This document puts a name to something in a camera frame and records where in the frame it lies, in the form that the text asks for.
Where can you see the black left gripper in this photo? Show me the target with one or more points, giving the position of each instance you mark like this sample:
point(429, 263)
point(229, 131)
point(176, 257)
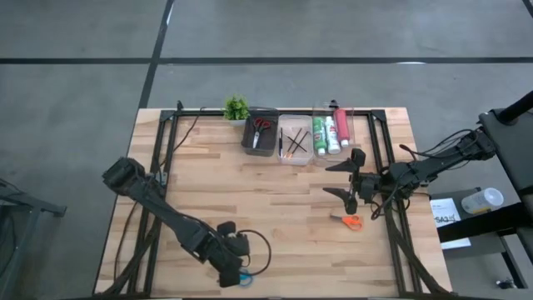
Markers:
point(227, 262)

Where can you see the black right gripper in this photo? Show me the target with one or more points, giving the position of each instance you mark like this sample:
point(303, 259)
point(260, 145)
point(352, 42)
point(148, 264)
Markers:
point(366, 187)

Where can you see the white paint bottle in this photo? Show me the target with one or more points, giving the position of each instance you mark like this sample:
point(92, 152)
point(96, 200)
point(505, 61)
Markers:
point(332, 137)

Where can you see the green paint bottle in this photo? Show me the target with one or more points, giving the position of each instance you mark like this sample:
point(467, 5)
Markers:
point(319, 135)

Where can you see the pink paint bottle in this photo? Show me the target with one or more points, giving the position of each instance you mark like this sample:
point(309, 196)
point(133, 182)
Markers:
point(341, 125)

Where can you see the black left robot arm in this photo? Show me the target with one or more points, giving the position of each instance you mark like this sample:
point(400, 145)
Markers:
point(166, 212)

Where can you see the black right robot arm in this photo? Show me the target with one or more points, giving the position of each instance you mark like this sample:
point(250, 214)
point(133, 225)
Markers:
point(433, 166)

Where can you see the tall clear plastic bin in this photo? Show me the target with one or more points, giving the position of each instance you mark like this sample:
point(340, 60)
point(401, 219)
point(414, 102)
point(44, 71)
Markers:
point(352, 158)

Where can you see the small clear plastic bin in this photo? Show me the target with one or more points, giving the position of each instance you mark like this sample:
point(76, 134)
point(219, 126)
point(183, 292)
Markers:
point(296, 160)

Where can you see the small black clamp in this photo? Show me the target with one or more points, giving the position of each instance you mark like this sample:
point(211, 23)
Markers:
point(333, 103)

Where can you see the grey plastic bin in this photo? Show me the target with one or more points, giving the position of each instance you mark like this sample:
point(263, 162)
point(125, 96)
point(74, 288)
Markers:
point(260, 152)

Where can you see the white paper sheet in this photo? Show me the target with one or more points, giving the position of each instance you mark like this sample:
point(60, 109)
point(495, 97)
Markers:
point(443, 208)

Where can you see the green potted plant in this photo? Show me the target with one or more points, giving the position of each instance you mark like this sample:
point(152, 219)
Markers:
point(236, 109)

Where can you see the clear plastic jar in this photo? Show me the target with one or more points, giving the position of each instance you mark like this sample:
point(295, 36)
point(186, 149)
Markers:
point(483, 201)

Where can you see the black side table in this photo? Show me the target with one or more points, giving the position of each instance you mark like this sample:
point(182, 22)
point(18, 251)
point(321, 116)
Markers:
point(512, 137)

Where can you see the small black floor device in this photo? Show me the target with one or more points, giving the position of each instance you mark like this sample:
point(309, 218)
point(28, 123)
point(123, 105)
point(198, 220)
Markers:
point(506, 284)

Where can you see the grey metal stand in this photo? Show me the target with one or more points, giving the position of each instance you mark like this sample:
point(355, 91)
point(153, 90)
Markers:
point(25, 202)

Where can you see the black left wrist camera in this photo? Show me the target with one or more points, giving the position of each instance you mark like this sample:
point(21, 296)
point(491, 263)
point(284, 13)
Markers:
point(240, 245)

